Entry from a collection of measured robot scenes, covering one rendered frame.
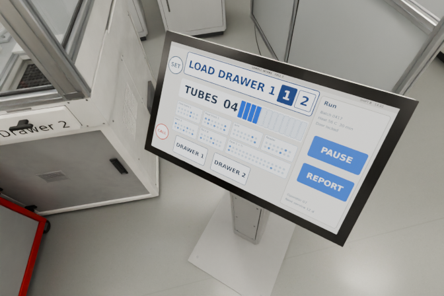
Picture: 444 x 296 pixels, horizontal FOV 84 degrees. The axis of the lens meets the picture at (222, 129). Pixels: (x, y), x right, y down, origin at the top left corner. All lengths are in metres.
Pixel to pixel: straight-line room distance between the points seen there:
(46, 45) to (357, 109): 0.76
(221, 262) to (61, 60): 1.19
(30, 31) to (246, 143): 0.61
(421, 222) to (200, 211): 1.27
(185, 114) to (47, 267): 1.44
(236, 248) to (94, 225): 0.88
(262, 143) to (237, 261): 1.04
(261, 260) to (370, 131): 1.11
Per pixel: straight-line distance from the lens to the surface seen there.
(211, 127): 0.57
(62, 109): 0.98
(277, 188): 0.56
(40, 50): 0.85
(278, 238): 1.53
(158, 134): 0.66
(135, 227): 1.69
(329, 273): 1.60
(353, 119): 0.51
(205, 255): 1.52
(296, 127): 0.52
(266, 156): 0.54
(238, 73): 0.54
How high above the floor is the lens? 1.52
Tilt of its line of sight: 54 degrees down
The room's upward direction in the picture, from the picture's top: 6 degrees counter-clockwise
